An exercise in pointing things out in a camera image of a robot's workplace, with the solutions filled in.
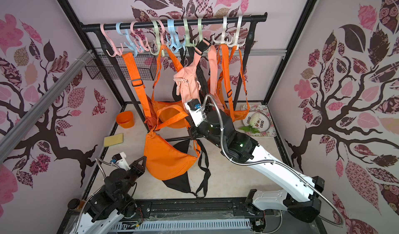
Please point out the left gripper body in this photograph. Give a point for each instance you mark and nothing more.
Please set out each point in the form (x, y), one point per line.
(136, 172)

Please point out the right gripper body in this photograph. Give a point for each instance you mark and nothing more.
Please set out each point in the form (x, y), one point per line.
(196, 130)

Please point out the orange bag with black back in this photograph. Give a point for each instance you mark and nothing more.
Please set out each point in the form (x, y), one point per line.
(164, 162)

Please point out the orange sling bag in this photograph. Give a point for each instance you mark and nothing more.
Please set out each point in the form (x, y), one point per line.
(244, 108)

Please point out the black sling bag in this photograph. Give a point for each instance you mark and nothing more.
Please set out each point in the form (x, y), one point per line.
(190, 82)

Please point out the pink fanny pack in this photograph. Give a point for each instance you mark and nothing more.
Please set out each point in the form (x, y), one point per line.
(212, 58)

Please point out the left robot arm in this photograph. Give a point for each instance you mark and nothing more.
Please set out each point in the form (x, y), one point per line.
(112, 202)

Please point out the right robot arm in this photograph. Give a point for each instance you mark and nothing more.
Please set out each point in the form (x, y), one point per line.
(300, 195)

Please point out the green hook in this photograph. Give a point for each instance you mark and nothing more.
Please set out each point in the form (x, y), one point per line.
(158, 39)
(200, 30)
(189, 43)

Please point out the blue hook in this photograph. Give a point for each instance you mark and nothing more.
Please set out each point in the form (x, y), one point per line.
(173, 36)
(129, 43)
(178, 42)

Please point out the white hook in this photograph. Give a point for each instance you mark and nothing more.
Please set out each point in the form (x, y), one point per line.
(236, 36)
(222, 39)

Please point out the white hook far right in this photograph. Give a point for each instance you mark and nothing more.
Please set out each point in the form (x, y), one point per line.
(236, 36)

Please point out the pink hook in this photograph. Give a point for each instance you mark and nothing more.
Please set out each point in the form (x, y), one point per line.
(162, 33)
(144, 44)
(116, 51)

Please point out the pink hook far left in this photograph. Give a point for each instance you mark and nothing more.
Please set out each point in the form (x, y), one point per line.
(116, 51)

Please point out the yellow sponge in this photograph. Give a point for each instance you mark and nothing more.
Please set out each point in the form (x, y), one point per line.
(113, 140)

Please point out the orange plastic cup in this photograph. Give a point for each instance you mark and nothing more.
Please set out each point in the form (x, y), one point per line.
(125, 119)

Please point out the floral tray with flower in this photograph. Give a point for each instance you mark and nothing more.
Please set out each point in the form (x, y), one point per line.
(258, 121)

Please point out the brown jar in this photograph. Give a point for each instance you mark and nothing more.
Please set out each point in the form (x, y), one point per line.
(76, 205)

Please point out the black clothes rack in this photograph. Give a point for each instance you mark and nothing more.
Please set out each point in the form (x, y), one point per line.
(95, 28)

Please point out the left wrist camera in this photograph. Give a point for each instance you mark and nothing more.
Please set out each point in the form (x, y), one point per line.
(120, 160)

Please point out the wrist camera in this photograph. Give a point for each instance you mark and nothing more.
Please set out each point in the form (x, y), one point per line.
(120, 160)
(196, 111)

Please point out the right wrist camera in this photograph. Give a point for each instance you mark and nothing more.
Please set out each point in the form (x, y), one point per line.
(196, 111)

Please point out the white slotted cable duct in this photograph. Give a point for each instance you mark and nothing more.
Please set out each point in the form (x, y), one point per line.
(181, 225)

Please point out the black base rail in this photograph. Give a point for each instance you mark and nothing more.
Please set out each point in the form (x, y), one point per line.
(237, 206)

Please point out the black wire basket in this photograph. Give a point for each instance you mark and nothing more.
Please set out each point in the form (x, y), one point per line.
(103, 69)

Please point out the aluminium rail back wall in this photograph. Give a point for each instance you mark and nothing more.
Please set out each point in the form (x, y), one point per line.
(253, 52)

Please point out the aluminium rail wall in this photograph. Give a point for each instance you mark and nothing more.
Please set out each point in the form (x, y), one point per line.
(253, 52)
(16, 134)

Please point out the aluminium rail left wall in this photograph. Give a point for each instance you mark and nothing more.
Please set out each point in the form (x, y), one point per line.
(16, 134)

